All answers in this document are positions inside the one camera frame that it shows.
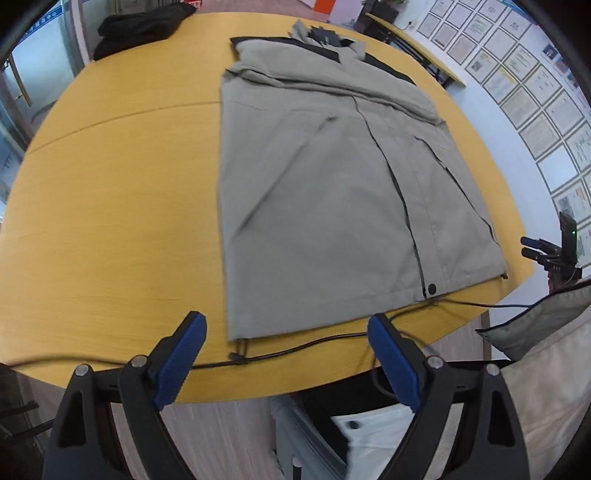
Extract beige and black jacket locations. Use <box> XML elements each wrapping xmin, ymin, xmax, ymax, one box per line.
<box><xmin>218</xmin><ymin>23</ymin><xmax>507</xmax><ymax>340</ymax></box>

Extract operator's beige coat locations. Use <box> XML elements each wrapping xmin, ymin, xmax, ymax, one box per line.
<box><xmin>478</xmin><ymin>279</ymin><xmax>590</xmax><ymax>479</ymax></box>

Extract operator's white trousers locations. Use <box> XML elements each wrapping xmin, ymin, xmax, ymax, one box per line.
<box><xmin>332</xmin><ymin>404</ymin><xmax>463</xmax><ymax>479</ymax></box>

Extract long yellow side table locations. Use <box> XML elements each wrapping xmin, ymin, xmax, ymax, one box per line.
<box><xmin>366</xmin><ymin>13</ymin><xmax>466</xmax><ymax>89</ymax></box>

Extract black folded garment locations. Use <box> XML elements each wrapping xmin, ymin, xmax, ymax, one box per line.
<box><xmin>93</xmin><ymin>2</ymin><xmax>197</xmax><ymax>61</ymax></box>

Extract black cable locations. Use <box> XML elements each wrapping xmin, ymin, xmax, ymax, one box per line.
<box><xmin>0</xmin><ymin>297</ymin><xmax>532</xmax><ymax>400</ymax></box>

